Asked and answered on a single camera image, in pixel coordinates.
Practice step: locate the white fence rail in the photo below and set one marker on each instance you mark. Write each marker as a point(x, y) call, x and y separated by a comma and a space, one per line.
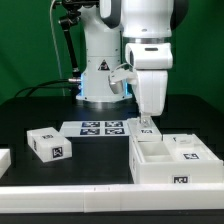
point(5, 161)
point(111, 198)

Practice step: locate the white front fence rail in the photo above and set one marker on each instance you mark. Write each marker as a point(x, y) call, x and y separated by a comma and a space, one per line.
point(111, 198)

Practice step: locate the white marker base plate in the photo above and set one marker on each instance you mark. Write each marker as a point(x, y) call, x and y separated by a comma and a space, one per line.
point(94, 128)

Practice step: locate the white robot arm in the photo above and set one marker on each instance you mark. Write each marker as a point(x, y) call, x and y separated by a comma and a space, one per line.
point(109, 27)

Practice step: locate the white left fence rail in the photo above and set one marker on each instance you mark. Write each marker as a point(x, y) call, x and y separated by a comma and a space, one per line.
point(5, 161)

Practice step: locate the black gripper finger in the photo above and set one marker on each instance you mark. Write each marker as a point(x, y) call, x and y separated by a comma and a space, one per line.
point(145, 120)

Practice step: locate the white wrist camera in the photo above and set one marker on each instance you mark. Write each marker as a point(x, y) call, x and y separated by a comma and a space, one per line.
point(122, 74)

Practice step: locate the white cabinet door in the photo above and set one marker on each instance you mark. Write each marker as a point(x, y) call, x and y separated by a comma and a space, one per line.
point(141, 133)
point(187, 147)

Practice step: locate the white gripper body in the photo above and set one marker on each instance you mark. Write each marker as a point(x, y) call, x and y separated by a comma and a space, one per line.
point(150, 63)

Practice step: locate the white cabinet body box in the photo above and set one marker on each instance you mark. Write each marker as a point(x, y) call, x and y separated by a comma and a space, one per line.
point(151, 163)

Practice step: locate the white cabinet top block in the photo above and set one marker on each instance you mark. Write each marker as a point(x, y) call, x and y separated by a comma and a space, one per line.
point(48, 144)

